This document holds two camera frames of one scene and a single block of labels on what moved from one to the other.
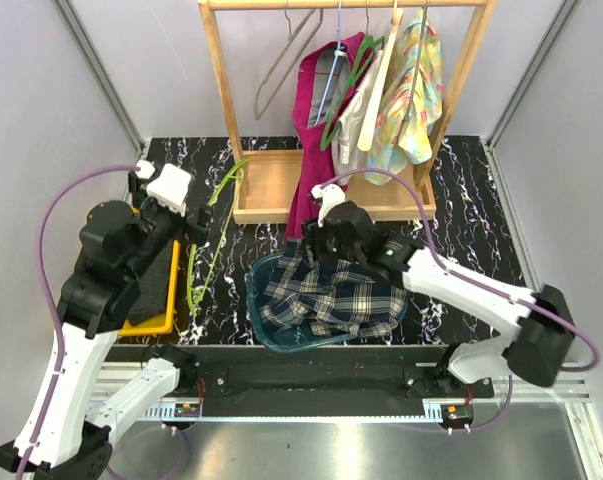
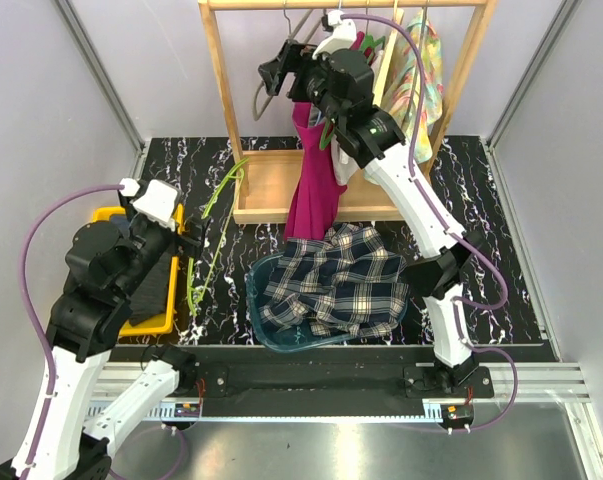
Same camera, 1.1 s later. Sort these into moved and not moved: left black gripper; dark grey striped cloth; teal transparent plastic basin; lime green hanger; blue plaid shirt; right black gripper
Moved: left black gripper; right black gripper
Not moved: lime green hanger; blue plaid shirt; teal transparent plastic basin; dark grey striped cloth
